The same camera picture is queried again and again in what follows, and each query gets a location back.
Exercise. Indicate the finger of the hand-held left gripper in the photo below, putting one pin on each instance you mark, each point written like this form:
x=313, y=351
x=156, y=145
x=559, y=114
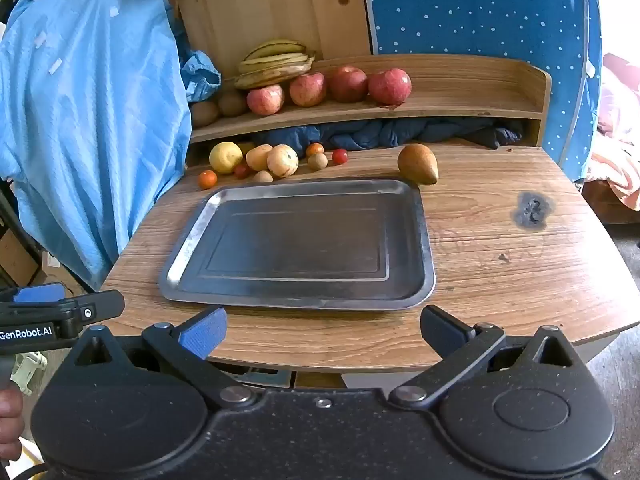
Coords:
x=40, y=293
x=100, y=305

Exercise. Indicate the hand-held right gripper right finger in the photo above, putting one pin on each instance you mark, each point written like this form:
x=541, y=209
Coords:
x=442, y=325

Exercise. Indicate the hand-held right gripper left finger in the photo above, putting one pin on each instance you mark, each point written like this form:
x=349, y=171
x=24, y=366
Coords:
x=205, y=332

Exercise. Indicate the metal tray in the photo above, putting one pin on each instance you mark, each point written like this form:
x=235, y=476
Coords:
x=300, y=240

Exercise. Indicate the small orange mandarin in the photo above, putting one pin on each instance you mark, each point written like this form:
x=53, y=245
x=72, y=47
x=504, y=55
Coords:
x=207, y=179
x=314, y=148

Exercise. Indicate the brown pear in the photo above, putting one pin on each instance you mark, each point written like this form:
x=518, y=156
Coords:
x=418, y=164

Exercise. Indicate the orange yellow apple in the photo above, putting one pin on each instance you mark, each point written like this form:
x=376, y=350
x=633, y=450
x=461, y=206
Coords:
x=283, y=161

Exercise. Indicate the brown round fruit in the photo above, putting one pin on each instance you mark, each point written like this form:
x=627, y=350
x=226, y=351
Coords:
x=317, y=162

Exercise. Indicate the person's left hand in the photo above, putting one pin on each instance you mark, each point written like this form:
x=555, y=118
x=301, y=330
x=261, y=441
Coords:
x=9, y=422

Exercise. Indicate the white plastic object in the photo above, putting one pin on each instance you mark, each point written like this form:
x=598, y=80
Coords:
x=30, y=370

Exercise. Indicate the cardboard box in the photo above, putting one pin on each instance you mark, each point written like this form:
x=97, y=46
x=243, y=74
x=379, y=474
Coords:
x=15, y=255

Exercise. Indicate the light blue garment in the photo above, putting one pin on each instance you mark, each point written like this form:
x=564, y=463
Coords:
x=90, y=125

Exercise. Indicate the yellow lemon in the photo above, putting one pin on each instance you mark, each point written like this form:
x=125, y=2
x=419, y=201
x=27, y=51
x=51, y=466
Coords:
x=225, y=157

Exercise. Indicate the pale peach potato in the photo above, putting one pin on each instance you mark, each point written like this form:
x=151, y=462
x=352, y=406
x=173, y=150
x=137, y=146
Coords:
x=258, y=158

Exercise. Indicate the dark blue quilted jacket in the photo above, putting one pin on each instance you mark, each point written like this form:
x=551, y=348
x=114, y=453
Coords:
x=380, y=132

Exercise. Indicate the brown kiwi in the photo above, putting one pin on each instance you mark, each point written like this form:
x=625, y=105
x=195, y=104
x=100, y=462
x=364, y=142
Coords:
x=204, y=114
x=232, y=103

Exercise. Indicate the wooden shelf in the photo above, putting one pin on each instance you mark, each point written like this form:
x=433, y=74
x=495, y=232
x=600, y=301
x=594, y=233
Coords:
x=460, y=90

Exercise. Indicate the red apple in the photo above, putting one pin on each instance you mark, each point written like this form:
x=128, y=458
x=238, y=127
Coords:
x=390, y=86
x=348, y=84
x=307, y=90
x=265, y=100

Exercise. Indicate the blue crumpled shoe cover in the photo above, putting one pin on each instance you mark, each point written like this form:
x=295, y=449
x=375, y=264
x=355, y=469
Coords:
x=200, y=76

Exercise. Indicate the pink bedding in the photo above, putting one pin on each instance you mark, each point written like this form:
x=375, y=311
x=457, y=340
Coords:
x=617, y=125

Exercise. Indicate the banana bunch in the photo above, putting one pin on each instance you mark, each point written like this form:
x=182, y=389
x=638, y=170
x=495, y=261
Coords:
x=272, y=65

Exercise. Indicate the blue starred fabric panel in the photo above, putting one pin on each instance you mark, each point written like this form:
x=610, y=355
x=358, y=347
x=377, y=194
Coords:
x=475, y=10

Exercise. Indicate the wooden board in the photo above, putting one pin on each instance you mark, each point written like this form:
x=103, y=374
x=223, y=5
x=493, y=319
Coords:
x=260, y=5

